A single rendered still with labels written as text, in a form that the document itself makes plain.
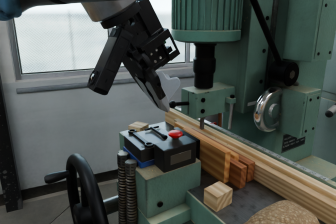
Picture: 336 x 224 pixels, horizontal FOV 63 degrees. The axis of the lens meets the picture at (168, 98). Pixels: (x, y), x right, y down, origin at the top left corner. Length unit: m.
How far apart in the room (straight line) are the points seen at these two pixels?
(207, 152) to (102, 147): 1.57
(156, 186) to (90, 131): 1.56
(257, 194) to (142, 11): 0.43
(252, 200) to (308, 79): 0.44
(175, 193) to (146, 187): 0.08
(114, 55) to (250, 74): 0.42
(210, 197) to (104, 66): 0.31
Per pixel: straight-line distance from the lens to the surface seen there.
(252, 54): 0.75
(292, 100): 0.75
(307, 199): 0.61
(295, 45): 0.76
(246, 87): 0.76
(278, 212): 0.54
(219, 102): 0.75
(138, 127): 0.82
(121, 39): 0.46
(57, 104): 2.00
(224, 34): 0.65
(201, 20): 0.64
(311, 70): 0.91
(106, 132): 2.12
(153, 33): 0.48
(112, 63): 0.45
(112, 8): 0.43
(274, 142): 0.86
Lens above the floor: 1.25
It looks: 16 degrees down
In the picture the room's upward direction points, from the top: straight up
